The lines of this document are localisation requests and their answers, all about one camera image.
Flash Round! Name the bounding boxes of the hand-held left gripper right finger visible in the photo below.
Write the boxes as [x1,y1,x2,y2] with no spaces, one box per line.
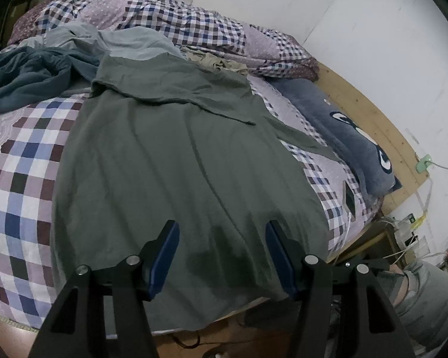
[265,219,415,358]

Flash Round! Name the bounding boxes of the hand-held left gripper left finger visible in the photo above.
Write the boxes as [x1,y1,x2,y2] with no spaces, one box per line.
[28,219,180,358]

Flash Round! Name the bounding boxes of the olive green t-shirt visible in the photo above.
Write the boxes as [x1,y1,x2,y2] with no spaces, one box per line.
[50,53,345,333]

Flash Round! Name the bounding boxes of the wooden nightstand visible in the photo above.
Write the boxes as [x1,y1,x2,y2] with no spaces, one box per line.
[335,227,401,266]

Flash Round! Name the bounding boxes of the black phone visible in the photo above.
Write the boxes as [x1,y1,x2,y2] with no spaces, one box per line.
[343,182,358,217]

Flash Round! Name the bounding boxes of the blue plush pillow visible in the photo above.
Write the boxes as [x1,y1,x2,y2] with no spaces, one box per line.
[271,78,403,199]

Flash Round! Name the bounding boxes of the person's leg grey jeans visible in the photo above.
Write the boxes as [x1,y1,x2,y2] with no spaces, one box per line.
[376,260,448,358]

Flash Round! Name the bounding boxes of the wooden bed headboard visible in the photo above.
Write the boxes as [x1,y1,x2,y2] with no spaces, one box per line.
[315,61,434,265]

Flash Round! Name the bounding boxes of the green desk lamp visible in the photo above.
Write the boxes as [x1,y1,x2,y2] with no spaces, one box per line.
[415,154,448,208]

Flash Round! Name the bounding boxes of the checked bedsheet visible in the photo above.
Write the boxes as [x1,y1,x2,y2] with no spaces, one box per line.
[0,37,385,338]

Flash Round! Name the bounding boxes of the beige garment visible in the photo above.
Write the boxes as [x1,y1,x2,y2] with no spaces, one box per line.
[181,47,249,77]

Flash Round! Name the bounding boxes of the light grey garment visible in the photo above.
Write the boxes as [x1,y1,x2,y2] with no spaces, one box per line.
[44,22,188,83]

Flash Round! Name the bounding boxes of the teal blue garment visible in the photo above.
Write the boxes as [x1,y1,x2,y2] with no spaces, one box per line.
[0,47,102,118]

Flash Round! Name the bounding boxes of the checked dotted quilt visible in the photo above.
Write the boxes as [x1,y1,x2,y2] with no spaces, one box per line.
[10,0,320,83]

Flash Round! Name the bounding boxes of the white charging cable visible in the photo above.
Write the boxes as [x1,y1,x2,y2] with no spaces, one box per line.
[344,212,356,249]

